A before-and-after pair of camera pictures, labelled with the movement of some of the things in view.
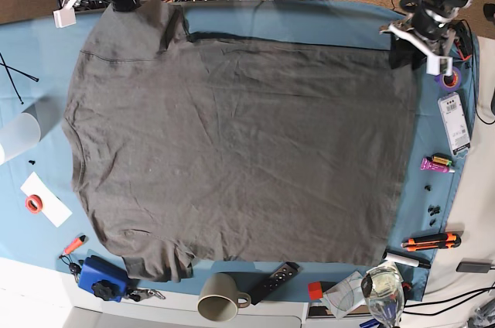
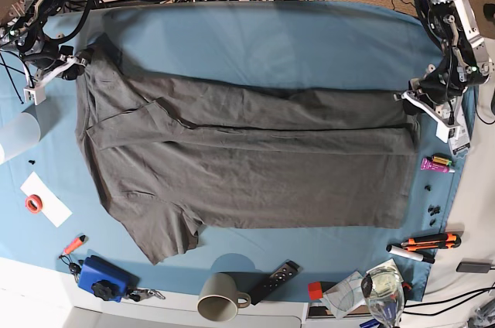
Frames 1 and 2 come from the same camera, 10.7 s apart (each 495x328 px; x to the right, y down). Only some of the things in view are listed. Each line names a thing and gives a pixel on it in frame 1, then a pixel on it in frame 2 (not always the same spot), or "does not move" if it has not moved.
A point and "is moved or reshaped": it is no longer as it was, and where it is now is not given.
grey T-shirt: (192, 148) is moved or reshaped
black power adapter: (473, 267) does not move
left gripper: (431, 28) → (439, 91)
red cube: (315, 290) does not move
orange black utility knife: (445, 240) does not move
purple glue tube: (427, 164) does not move
